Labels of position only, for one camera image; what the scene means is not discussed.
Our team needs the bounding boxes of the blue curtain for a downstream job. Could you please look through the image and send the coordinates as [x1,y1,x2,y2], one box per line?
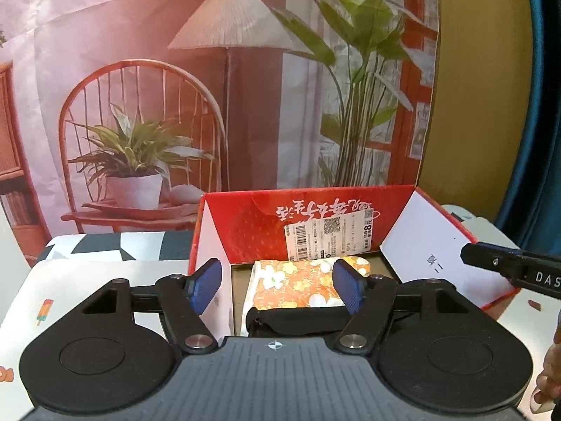
[493,0,561,255]

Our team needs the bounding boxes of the orange floral cloth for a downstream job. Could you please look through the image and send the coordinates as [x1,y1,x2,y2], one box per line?
[243,258,373,312]

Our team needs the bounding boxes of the person's right hand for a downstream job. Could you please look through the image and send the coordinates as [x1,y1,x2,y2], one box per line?
[529,342,561,415]

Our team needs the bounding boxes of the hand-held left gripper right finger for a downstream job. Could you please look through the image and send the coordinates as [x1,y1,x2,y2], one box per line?
[332,260,483,354]

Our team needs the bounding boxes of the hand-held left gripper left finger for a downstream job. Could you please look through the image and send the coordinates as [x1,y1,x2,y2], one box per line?
[74,258,222,354]

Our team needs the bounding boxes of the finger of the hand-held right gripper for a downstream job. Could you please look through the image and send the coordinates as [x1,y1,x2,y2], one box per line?
[460,241,523,279]

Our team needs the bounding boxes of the red strawberry print cardboard box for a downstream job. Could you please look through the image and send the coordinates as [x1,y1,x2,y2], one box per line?
[188,184,520,338]

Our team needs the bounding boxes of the printed room scene wall tapestry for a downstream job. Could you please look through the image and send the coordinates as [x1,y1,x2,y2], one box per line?
[0,0,439,268]

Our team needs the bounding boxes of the black cloth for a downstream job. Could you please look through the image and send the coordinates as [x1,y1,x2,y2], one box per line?
[244,306,353,339]

